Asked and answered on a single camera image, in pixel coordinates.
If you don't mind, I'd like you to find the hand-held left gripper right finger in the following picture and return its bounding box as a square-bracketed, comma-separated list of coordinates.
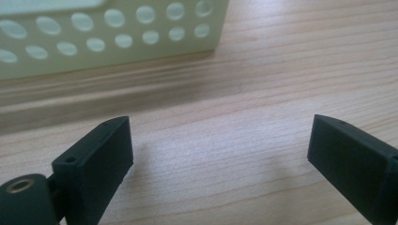
[306, 113, 398, 225]

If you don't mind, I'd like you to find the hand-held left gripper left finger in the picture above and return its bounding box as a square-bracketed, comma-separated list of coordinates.
[51, 115, 134, 225]

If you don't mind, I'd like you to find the pale perforated plastic basket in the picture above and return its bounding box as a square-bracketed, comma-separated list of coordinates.
[0, 0, 231, 81]

